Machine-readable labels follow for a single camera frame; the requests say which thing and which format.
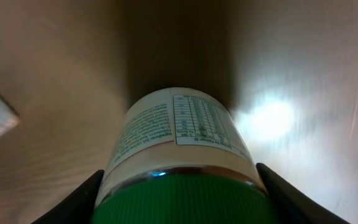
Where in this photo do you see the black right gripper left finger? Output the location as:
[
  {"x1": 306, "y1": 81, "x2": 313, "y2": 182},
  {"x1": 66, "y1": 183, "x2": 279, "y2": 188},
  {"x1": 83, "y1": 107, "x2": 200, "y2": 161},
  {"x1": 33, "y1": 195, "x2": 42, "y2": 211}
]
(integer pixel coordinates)
[{"x1": 32, "y1": 170, "x2": 104, "y2": 224}]

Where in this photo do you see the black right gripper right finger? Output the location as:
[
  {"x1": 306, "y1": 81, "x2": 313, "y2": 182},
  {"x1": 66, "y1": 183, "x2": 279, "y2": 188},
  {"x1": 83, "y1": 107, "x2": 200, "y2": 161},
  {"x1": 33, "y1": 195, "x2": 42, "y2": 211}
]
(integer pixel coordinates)
[{"x1": 256, "y1": 163, "x2": 349, "y2": 224}]

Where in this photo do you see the green-lidded white jar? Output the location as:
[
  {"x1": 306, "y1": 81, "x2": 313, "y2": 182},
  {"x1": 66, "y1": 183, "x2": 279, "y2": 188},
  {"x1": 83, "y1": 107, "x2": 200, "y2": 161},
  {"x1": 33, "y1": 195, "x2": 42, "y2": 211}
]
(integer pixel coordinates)
[{"x1": 91, "y1": 88, "x2": 279, "y2": 224}]

